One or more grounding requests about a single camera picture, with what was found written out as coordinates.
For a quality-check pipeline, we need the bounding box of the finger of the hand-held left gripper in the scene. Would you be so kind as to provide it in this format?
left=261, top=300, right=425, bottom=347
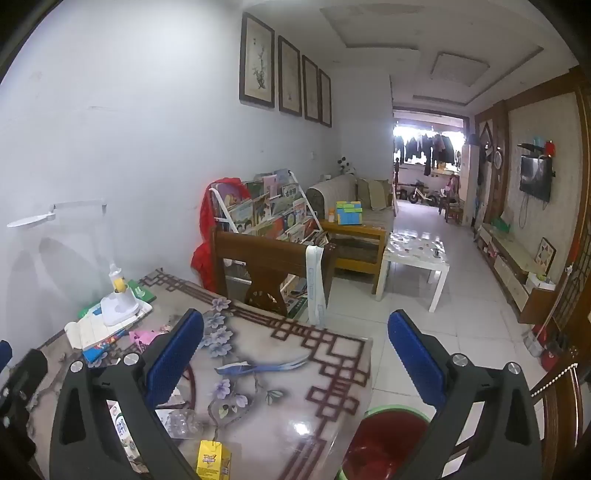
left=0, top=340, right=49, bottom=407

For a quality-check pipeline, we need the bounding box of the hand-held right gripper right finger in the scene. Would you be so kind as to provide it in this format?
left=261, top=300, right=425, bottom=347
left=387, top=310, right=543, bottom=480

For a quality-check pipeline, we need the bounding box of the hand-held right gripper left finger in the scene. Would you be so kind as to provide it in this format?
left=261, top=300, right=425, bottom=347
left=48, top=308, right=206, bottom=480

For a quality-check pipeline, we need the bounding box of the pink wrapper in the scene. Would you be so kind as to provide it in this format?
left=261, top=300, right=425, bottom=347
left=128, top=329, right=162, bottom=347

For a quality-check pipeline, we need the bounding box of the clear plastic bottle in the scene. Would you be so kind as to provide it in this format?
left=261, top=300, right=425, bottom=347
left=157, top=406, right=206, bottom=439

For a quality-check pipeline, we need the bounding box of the green trash bin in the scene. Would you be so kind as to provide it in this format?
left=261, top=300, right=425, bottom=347
left=339, top=404, right=437, bottom=480

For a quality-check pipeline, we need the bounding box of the yellow snack packet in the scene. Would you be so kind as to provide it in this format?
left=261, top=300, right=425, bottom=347
left=196, top=440, right=233, bottom=480

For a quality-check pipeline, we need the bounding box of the blue book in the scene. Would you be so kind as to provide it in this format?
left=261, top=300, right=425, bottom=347
left=82, top=330, right=136, bottom=366

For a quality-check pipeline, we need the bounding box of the white desk lamp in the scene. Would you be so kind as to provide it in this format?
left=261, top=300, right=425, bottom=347
left=6, top=199, right=154, bottom=326

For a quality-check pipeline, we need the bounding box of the green book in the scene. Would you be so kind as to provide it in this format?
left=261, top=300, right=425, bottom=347
left=128, top=278, right=158, bottom=302

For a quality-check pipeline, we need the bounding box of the white paper pad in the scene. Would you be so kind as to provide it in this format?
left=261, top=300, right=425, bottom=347
left=65, top=300, right=153, bottom=352

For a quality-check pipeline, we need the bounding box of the white green packet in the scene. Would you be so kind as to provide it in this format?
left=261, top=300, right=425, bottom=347
left=107, top=399, right=140, bottom=460

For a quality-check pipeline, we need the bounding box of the red cloth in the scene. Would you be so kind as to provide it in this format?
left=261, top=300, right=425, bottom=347
left=191, top=176, right=252, bottom=289

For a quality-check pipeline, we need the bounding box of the floral patterned table cover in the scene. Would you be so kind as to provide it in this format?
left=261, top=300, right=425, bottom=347
left=0, top=268, right=375, bottom=480

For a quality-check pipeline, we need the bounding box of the white low table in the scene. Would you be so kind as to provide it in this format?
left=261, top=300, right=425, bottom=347
left=375, top=231, right=451, bottom=313

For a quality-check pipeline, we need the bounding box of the white plastic bag strip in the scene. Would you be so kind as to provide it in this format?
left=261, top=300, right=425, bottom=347
left=305, top=244, right=329, bottom=326

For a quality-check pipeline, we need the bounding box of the long television cabinet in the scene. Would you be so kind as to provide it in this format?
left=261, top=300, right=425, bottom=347
left=475, top=222, right=555, bottom=324

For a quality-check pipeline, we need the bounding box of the red canister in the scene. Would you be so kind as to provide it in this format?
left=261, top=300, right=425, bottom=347
left=540, top=344, right=565, bottom=372

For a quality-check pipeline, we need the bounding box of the tissue box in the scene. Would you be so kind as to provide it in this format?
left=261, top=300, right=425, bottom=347
left=526, top=272, right=556, bottom=292

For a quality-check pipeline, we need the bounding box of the white book rack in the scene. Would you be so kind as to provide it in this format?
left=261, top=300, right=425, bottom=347
left=209, top=168, right=331, bottom=319

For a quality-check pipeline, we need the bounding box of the small wooden chair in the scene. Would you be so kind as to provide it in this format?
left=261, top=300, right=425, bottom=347
left=438, top=178, right=465, bottom=224

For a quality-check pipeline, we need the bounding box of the colourful toy box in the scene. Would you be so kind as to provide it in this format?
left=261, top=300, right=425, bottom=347
left=335, top=200, right=364, bottom=226

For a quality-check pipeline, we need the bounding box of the white balance bike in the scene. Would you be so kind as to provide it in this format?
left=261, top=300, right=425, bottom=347
left=409, top=182, right=439, bottom=206

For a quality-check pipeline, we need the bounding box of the framed geometric picture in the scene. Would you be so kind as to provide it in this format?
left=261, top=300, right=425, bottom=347
left=537, top=237, right=557, bottom=278

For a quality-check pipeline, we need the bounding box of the beige cushion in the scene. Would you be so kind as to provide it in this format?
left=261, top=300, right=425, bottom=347
left=356, top=178, right=377, bottom=210
left=372, top=179, right=393, bottom=209

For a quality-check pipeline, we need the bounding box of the row of picture books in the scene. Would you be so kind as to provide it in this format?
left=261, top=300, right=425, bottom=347
left=219, top=168, right=329, bottom=315

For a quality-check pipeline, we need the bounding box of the wooden sofa with grey cover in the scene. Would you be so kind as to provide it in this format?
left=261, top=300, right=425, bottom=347
left=307, top=174, right=398, bottom=296

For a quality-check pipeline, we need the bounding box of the wooden lattice partition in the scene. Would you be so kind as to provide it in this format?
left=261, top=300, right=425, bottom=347
left=551, top=69, right=591, bottom=370

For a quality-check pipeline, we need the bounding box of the row of hanging dark clothes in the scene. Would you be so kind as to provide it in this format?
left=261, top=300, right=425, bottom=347
left=392, top=131, right=462, bottom=176

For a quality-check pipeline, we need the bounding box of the square ceiling light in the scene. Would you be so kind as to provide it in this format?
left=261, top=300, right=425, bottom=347
left=431, top=52, right=490, bottom=88

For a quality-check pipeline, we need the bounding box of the large framed picture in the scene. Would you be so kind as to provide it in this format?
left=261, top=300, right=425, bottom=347
left=239, top=11, right=276, bottom=109

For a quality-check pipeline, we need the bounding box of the wall television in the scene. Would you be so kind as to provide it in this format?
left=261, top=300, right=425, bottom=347
left=519, top=154, right=552, bottom=202

